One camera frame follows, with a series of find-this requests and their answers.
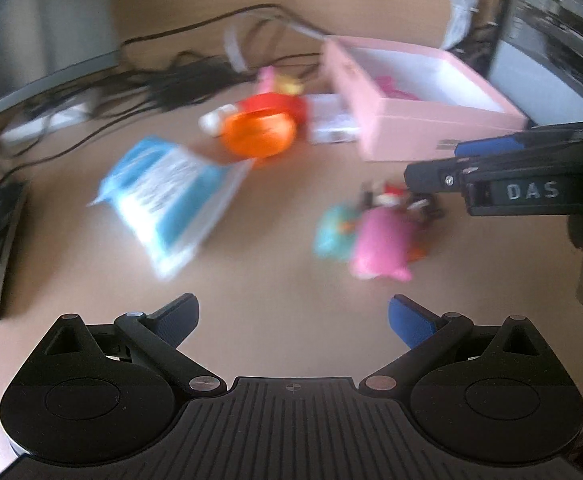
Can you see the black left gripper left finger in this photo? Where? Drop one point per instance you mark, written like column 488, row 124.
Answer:
column 155, row 338

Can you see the orange red toy pot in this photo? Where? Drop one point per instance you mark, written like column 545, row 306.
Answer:
column 265, row 125

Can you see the white power strip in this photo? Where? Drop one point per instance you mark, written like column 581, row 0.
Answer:
column 26, row 127

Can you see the blue white wipes pack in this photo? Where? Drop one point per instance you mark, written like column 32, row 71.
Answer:
column 170, row 198

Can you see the white usb hub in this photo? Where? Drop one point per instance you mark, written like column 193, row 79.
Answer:
column 329, row 120

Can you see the small white bottle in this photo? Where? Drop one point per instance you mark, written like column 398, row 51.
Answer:
column 212, row 122

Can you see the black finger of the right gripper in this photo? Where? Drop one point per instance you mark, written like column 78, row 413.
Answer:
column 434, row 176

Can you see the pink pig toy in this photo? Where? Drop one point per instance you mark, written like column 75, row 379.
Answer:
column 385, row 245

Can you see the black power adapter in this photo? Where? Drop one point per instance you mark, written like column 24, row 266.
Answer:
column 181, row 85

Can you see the computer tower case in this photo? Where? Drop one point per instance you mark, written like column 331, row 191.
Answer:
column 538, row 61

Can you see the curved black monitor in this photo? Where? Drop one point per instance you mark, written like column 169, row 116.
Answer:
column 47, row 43

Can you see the pink cardboard box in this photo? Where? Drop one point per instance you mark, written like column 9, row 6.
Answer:
column 413, row 102

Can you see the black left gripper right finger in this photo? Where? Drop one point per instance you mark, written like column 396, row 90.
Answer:
column 430, row 338

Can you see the pink yellow small toy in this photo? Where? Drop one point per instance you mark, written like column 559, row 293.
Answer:
column 270, row 80

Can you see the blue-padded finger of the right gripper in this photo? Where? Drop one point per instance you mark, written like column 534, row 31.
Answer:
column 489, row 146

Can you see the doll keychain with bell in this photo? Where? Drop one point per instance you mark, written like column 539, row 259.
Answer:
column 336, row 232

